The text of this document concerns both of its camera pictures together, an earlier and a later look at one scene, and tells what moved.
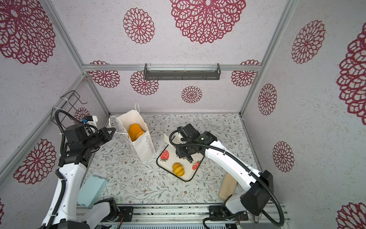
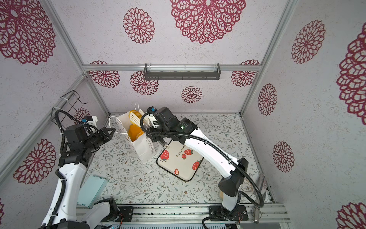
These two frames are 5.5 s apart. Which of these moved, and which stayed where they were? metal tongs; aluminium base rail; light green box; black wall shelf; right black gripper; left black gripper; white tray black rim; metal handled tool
Moved: metal tongs; right black gripper
Stayed: white tray black rim; black wall shelf; aluminium base rail; light green box; metal handled tool; left black gripper
